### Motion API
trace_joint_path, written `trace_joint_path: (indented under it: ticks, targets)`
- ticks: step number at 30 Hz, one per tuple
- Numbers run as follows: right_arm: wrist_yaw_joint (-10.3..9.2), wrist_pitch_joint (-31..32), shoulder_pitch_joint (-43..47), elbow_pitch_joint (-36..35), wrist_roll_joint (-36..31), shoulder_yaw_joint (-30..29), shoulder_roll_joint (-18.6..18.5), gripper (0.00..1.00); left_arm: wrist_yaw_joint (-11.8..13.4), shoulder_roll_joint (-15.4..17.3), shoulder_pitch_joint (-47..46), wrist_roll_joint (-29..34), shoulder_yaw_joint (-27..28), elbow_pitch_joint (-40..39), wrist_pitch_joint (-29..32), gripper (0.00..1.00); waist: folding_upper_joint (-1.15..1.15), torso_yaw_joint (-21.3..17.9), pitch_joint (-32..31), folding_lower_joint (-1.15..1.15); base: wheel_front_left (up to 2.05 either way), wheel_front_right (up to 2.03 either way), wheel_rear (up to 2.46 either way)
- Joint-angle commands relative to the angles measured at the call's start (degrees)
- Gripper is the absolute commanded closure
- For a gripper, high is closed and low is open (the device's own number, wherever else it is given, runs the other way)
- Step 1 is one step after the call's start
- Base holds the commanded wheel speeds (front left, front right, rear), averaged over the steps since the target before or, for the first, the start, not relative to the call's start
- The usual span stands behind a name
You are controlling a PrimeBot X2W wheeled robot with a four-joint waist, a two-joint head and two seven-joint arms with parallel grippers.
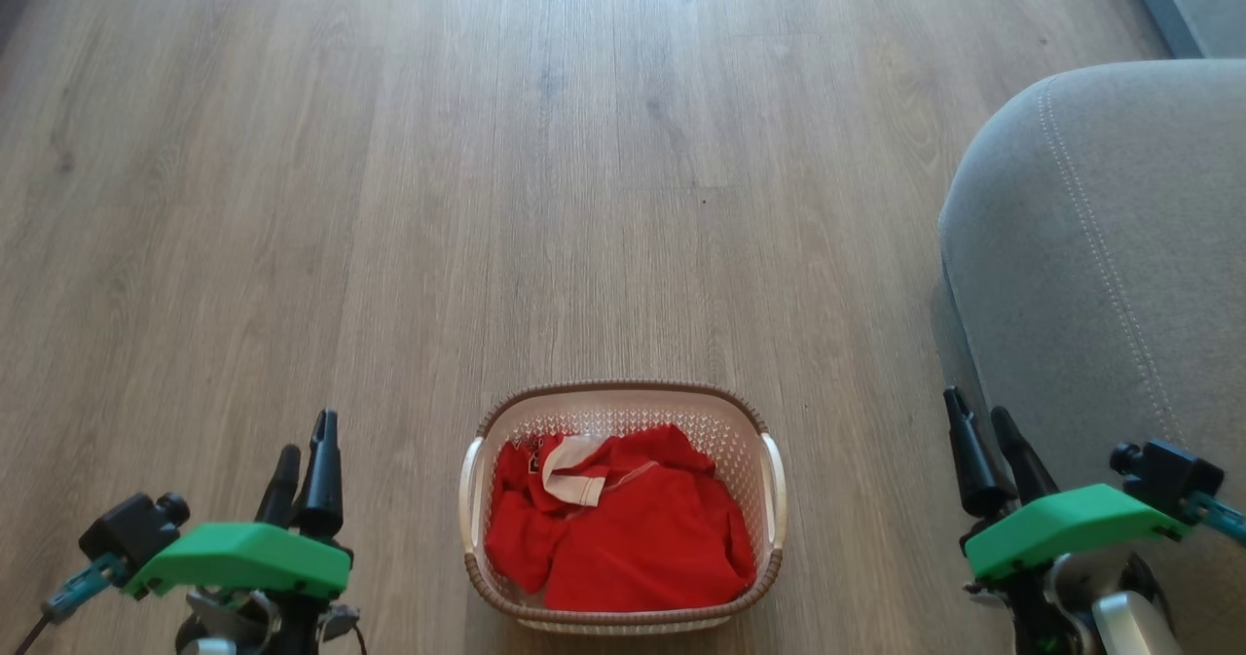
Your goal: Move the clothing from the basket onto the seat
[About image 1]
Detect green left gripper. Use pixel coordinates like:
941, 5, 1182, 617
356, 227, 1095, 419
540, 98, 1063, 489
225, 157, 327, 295
125, 409, 352, 600

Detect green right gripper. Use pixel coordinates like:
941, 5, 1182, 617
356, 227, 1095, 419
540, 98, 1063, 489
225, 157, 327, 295
941, 386, 1194, 583

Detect red shirt white collar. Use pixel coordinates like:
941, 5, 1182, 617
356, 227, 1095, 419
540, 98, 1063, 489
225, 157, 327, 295
484, 423, 757, 614

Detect grey fabric sofa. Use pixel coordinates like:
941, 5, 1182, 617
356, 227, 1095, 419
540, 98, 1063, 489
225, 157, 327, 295
937, 58, 1246, 655

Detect cream perforated laundry basket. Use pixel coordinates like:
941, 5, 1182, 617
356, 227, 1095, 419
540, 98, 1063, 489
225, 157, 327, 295
458, 380, 788, 635

